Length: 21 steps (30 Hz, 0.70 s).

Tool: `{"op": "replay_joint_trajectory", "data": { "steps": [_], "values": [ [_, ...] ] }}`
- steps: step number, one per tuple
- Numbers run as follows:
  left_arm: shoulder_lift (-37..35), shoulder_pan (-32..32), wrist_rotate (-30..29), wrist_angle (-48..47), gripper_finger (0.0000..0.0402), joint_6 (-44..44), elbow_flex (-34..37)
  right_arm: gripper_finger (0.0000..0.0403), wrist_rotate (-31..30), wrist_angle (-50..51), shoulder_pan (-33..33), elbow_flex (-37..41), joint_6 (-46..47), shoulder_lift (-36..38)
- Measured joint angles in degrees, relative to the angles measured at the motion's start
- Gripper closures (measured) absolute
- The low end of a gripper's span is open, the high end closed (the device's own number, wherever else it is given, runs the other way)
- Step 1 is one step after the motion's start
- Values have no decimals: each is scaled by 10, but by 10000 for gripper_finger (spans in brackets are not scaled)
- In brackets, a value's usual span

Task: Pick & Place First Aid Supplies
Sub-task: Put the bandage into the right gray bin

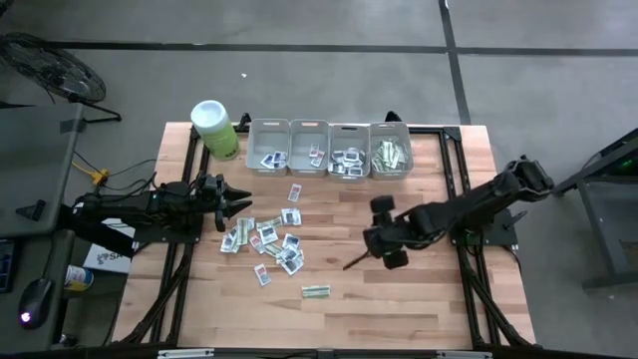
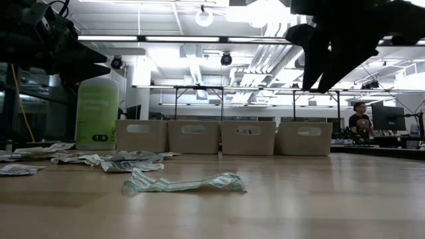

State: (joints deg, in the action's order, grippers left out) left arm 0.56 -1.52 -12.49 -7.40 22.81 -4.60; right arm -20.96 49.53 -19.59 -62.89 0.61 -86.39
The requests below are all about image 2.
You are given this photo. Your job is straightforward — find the yellow cable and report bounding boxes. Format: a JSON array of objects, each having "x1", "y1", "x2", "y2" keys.
[{"x1": 11, "y1": 64, "x2": 36, "y2": 143}]

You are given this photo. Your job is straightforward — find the person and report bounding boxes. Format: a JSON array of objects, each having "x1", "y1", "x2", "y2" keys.
[{"x1": 348, "y1": 102, "x2": 377, "y2": 139}]

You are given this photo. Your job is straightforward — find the white printed packet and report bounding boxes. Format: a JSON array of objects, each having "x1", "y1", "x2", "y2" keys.
[
  {"x1": 15, "y1": 142, "x2": 76, "y2": 155},
  {"x1": 0, "y1": 151, "x2": 24, "y2": 163}
]

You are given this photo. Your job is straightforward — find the dark background desk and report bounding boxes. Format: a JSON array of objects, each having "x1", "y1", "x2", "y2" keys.
[{"x1": 330, "y1": 133, "x2": 425, "y2": 149}]

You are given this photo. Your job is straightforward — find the small dark monitor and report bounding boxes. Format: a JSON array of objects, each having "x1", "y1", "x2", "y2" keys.
[{"x1": 127, "y1": 104, "x2": 143, "y2": 121}]

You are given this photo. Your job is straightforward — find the black ceiling-hung camera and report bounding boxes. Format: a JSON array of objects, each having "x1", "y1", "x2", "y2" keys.
[
  {"x1": 110, "y1": 55, "x2": 125, "y2": 70},
  {"x1": 220, "y1": 52, "x2": 234, "y2": 67}
]

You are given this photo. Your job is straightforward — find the green striped gauze packet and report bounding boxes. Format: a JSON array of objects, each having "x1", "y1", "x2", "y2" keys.
[
  {"x1": 106, "y1": 151, "x2": 163, "y2": 163},
  {"x1": 51, "y1": 153, "x2": 104, "y2": 167},
  {"x1": 121, "y1": 168, "x2": 248, "y2": 197}
]

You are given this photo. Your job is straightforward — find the green wipes canister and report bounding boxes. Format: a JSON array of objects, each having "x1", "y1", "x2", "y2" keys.
[{"x1": 75, "y1": 76, "x2": 120, "y2": 151}]

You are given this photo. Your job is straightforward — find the silver ventilation duct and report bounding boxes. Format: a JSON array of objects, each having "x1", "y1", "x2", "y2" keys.
[{"x1": 247, "y1": 19, "x2": 305, "y2": 76}]

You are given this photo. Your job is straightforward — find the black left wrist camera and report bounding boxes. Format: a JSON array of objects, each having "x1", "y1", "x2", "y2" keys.
[{"x1": 23, "y1": 0, "x2": 54, "y2": 31}]

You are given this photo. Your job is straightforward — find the black overhead light bar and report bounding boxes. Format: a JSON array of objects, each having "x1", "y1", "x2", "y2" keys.
[{"x1": 76, "y1": 34, "x2": 425, "y2": 46}]

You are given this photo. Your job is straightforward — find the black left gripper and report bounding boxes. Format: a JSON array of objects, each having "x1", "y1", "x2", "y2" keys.
[{"x1": 19, "y1": 0, "x2": 112, "y2": 85}]

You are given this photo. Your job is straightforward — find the black computer monitor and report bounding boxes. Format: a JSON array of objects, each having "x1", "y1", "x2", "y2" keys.
[{"x1": 371, "y1": 105, "x2": 407, "y2": 131}]

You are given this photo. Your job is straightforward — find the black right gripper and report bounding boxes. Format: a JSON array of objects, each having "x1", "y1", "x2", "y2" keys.
[{"x1": 301, "y1": 14, "x2": 382, "y2": 94}]

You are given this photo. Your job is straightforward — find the grey plastic bin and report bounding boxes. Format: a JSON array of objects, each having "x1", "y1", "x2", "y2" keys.
[
  {"x1": 115, "y1": 119, "x2": 169, "y2": 153},
  {"x1": 167, "y1": 119, "x2": 221, "y2": 155},
  {"x1": 274, "y1": 121, "x2": 333, "y2": 157},
  {"x1": 219, "y1": 120, "x2": 277, "y2": 156}
]

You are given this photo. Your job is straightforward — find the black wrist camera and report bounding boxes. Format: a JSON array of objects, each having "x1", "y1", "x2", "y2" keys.
[
  {"x1": 23, "y1": 0, "x2": 54, "y2": 31},
  {"x1": 285, "y1": 23, "x2": 316, "y2": 47}
]

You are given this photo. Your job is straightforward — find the round ceiling lamp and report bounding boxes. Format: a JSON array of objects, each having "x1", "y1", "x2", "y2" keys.
[{"x1": 195, "y1": 4, "x2": 214, "y2": 28}]

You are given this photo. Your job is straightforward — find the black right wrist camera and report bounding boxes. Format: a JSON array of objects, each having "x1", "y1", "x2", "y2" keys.
[{"x1": 285, "y1": 23, "x2": 316, "y2": 47}]

